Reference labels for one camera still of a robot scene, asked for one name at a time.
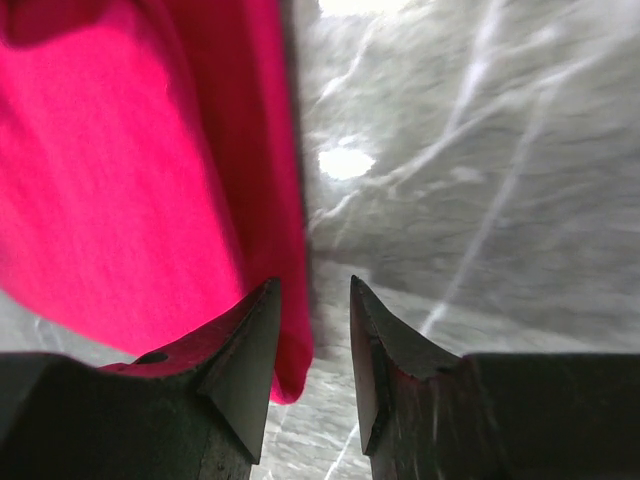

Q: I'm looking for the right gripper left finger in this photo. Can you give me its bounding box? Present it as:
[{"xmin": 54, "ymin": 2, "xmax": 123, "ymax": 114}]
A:
[{"xmin": 97, "ymin": 279, "xmax": 281, "ymax": 479}]

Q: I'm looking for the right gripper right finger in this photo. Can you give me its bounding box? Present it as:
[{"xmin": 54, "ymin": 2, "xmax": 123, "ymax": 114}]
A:
[{"xmin": 350, "ymin": 276, "xmax": 500, "ymax": 479}]

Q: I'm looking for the pink red t shirt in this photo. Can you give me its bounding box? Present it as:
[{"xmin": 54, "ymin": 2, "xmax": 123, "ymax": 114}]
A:
[{"xmin": 1, "ymin": 1, "xmax": 313, "ymax": 404}]

